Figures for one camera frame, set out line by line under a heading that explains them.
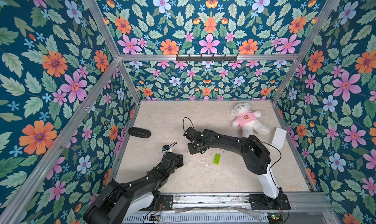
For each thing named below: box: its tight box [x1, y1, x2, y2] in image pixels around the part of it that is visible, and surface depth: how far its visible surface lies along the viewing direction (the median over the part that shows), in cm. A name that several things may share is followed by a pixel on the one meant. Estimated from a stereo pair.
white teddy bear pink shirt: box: [230, 102, 270, 138], surface depth 100 cm
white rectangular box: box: [270, 127, 287, 150], surface depth 95 cm
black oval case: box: [127, 127, 151, 139], surface depth 99 cm
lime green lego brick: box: [212, 153, 221, 165], surface depth 90 cm
